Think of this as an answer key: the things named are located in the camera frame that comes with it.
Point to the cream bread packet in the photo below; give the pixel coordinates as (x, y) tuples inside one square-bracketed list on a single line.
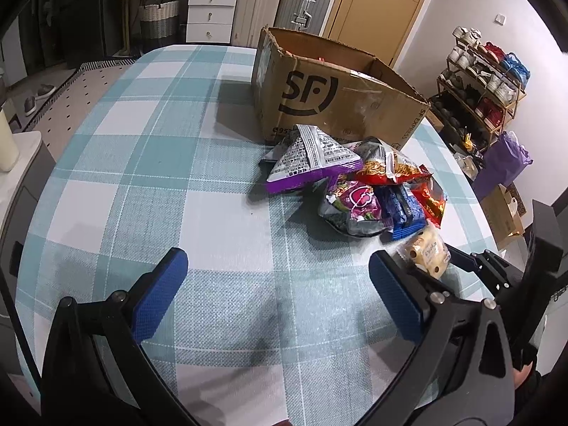
[(426, 250)]

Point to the white drawer cabinet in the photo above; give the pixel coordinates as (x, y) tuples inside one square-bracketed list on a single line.
[(211, 13)]

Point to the person's right forearm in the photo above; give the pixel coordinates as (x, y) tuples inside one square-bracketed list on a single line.
[(539, 401)]

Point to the large open cardboard box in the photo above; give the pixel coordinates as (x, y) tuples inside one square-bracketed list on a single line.
[(501, 217)]

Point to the purple paper bag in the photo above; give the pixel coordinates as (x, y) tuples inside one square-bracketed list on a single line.
[(501, 164)]

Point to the cream suitcase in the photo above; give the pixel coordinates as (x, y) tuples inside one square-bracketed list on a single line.
[(259, 0)]

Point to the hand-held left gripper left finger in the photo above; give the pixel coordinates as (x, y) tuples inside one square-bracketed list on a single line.
[(159, 293)]

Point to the woven laundry basket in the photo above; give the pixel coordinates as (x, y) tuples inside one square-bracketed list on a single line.
[(159, 22)]

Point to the cream tumbler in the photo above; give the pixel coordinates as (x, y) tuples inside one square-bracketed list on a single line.
[(8, 142)]

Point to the wooden door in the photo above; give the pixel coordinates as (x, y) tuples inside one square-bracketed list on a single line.
[(386, 13)]

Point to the blue snack packet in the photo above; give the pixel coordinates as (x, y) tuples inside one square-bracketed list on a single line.
[(404, 213)]

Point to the brown cardboard box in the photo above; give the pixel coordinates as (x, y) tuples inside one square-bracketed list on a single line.
[(319, 97)]

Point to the dotted patterned rug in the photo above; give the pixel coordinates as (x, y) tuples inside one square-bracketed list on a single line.
[(75, 102)]

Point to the shoe rack with shoes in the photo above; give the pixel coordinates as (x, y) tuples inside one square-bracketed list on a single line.
[(488, 84)]

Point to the person's right hand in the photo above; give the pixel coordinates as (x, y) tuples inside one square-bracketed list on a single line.
[(522, 373)]

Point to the white side table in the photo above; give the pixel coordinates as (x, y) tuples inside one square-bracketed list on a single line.
[(22, 195)]

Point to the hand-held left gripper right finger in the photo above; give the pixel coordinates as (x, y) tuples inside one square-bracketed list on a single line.
[(395, 297)]

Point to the wooden shoe rack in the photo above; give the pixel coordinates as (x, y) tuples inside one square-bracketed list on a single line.
[(510, 111)]

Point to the orange noodle snack bag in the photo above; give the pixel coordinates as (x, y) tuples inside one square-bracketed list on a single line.
[(395, 168)]

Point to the purple and white snack bag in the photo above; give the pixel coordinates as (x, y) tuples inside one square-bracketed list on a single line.
[(306, 155)]

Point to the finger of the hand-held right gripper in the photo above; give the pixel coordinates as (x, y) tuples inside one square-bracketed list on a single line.
[(492, 270)]

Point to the magenta purple snack bag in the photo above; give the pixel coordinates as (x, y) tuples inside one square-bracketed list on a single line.
[(355, 199)]

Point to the red brown snack packet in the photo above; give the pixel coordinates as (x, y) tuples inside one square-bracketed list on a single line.
[(432, 202)]

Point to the silver suitcase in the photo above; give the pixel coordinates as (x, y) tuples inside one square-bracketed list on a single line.
[(301, 2)]

